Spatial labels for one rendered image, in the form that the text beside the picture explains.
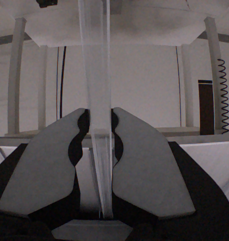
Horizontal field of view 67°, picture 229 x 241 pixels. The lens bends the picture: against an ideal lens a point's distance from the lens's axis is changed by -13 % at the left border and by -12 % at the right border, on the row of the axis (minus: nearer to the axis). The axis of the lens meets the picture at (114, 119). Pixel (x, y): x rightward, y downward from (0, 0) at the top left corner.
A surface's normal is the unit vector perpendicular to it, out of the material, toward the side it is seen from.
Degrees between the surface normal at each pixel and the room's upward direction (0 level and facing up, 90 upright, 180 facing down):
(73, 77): 90
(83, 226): 136
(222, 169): 46
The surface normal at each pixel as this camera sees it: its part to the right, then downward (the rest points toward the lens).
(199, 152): 0.03, 0.69
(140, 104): 0.02, 0.00
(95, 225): 0.00, -0.73
